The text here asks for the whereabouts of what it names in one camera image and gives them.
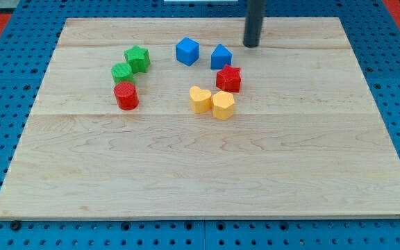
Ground yellow heart block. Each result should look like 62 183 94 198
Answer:
189 86 212 114

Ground yellow hexagon block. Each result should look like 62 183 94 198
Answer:
212 91 235 120

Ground wooden board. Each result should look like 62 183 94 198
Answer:
0 17 400 221

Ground red star block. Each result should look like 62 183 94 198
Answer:
216 65 242 92

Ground blue triangle block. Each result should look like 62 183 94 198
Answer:
210 44 233 69

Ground blue cube block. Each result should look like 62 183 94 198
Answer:
176 37 199 66

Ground red cylinder block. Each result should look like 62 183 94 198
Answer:
113 81 139 110

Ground green star block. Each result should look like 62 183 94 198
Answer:
124 45 151 73

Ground green cylinder block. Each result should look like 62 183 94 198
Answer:
111 62 135 85

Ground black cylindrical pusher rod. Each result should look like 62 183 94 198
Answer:
243 0 267 48

